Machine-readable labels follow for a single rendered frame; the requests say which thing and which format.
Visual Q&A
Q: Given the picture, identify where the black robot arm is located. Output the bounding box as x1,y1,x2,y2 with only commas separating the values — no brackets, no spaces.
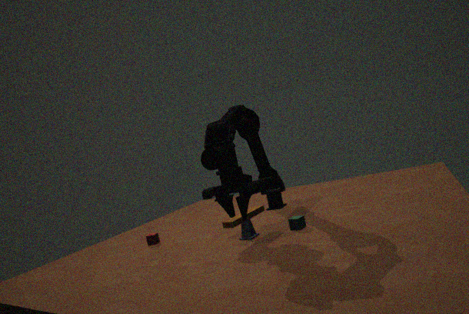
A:
201,105,287,211

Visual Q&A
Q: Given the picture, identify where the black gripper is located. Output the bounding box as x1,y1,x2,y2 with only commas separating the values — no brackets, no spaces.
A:
202,163,268,220

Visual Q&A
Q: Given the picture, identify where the yellow bar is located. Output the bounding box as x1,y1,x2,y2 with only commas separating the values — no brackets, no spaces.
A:
222,205,265,229

